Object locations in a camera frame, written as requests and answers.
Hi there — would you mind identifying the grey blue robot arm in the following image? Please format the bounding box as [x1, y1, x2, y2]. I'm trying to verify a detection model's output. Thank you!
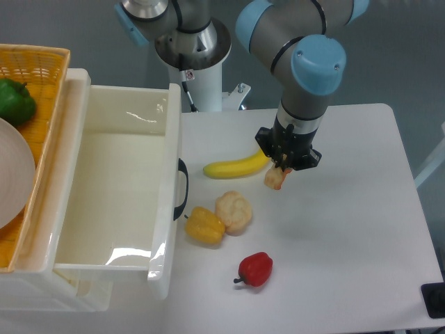
[115, 1, 369, 170]

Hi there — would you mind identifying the round bread roll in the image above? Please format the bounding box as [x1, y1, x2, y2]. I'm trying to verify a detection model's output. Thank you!
[215, 191, 252, 236]

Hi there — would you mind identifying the black cable on pedestal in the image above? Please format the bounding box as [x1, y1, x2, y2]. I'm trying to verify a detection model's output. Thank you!
[179, 54, 200, 113]

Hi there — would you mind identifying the yellow banana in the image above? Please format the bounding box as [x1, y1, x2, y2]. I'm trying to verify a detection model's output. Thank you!
[202, 149, 270, 180]

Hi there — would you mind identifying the open upper white drawer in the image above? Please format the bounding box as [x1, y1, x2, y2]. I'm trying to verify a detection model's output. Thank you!
[54, 84, 186, 299]

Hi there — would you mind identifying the white round plate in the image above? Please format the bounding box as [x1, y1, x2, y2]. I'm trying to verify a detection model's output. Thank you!
[1, 119, 35, 228]

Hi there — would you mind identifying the yellow bell pepper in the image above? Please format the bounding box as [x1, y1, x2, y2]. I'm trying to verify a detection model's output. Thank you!
[184, 207, 225, 245]

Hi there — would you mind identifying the red bell pepper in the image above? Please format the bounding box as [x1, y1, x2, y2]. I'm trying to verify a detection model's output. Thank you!
[233, 252, 273, 287]

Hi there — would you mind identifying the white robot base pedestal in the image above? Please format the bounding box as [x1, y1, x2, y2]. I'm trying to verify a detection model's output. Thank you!
[154, 24, 252, 113]

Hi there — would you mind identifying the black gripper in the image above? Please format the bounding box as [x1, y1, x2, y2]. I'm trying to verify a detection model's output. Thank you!
[255, 117, 322, 170]

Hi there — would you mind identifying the white drawer cabinet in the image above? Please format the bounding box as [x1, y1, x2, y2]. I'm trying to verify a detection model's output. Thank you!
[1, 69, 113, 312]

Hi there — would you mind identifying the black drawer handle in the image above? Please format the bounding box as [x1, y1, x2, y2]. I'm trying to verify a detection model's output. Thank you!
[173, 159, 189, 221]

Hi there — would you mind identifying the black device at table edge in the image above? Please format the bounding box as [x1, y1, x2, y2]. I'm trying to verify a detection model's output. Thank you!
[421, 283, 445, 319]

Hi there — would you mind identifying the square bread piece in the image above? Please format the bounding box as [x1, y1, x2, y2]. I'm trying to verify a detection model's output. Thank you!
[264, 166, 292, 190]

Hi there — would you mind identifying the green bell pepper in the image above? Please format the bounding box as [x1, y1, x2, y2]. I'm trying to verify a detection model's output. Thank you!
[1, 78, 37, 127]

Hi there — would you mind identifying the yellow woven basket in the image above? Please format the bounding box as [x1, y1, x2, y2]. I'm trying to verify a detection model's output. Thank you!
[1, 44, 70, 273]

